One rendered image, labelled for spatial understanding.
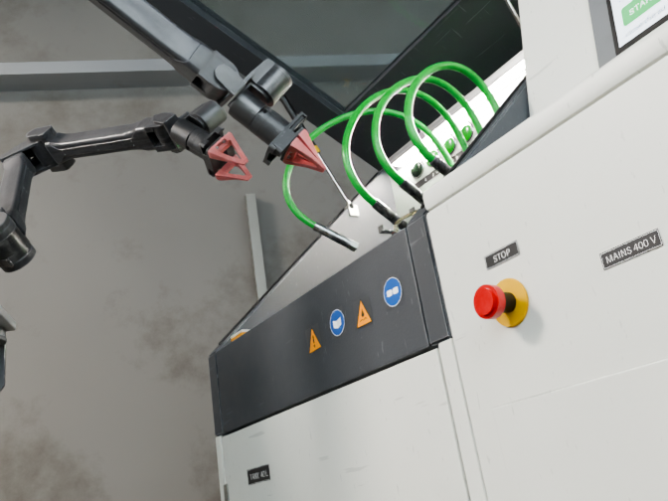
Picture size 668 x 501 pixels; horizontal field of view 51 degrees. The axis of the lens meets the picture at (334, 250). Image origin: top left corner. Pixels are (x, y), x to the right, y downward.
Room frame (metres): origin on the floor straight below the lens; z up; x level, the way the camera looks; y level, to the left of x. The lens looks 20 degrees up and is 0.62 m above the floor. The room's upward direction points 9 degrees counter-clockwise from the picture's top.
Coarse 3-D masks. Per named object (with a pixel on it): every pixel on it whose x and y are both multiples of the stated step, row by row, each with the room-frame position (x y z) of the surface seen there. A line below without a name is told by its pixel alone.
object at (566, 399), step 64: (576, 0) 0.88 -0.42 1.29; (576, 64) 0.88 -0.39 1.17; (576, 128) 0.61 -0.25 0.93; (640, 128) 0.56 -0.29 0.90; (512, 192) 0.69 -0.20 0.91; (576, 192) 0.63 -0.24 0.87; (640, 192) 0.58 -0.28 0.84; (448, 256) 0.78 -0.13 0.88; (512, 256) 0.70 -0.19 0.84; (576, 256) 0.64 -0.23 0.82; (640, 256) 0.59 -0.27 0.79; (576, 320) 0.66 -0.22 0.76; (640, 320) 0.61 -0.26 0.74; (512, 384) 0.74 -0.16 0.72; (576, 384) 0.68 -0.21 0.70; (640, 384) 0.62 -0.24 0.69; (512, 448) 0.75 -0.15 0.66; (576, 448) 0.69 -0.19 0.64; (640, 448) 0.64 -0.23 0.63
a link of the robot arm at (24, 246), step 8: (16, 232) 1.28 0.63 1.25; (8, 240) 1.27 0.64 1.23; (16, 240) 1.28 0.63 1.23; (24, 240) 1.30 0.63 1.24; (0, 248) 1.27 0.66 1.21; (8, 248) 1.28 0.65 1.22; (16, 248) 1.29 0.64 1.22; (24, 248) 1.30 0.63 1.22; (0, 256) 1.29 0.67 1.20; (8, 256) 1.29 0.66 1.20; (16, 256) 1.30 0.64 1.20; (0, 264) 1.31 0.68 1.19; (8, 264) 1.30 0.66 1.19
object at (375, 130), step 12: (396, 84) 1.05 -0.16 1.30; (408, 84) 1.08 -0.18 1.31; (444, 84) 1.13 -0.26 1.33; (384, 96) 1.04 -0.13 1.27; (456, 96) 1.15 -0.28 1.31; (384, 108) 1.03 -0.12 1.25; (468, 108) 1.16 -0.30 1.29; (372, 120) 1.03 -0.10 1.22; (372, 132) 1.02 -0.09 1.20; (384, 156) 1.02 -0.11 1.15; (384, 168) 1.03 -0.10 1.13; (396, 180) 1.04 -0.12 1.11; (408, 180) 1.04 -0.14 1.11; (408, 192) 1.05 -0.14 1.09; (420, 192) 1.05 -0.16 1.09; (420, 204) 1.07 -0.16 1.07
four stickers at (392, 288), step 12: (396, 276) 0.86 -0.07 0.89; (384, 288) 0.89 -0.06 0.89; (396, 288) 0.87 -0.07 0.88; (360, 300) 0.93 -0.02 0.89; (384, 300) 0.89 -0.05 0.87; (396, 300) 0.87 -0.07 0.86; (336, 312) 0.98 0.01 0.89; (360, 312) 0.94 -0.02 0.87; (336, 324) 0.99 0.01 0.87; (360, 324) 0.94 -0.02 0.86; (312, 336) 1.04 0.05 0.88; (336, 336) 0.99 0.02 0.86; (312, 348) 1.05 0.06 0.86
